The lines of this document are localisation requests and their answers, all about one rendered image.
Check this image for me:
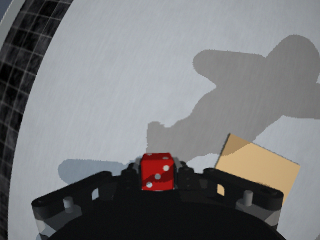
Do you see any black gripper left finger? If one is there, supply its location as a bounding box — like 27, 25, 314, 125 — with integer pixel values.
31, 158, 142, 240

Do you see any tan square mat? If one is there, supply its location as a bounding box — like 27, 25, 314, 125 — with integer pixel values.
214, 133, 301, 205

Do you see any red die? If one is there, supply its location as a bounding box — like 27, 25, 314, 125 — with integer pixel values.
141, 153, 174, 191

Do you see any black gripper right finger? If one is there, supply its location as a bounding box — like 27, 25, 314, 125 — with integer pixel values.
172, 157, 284, 230

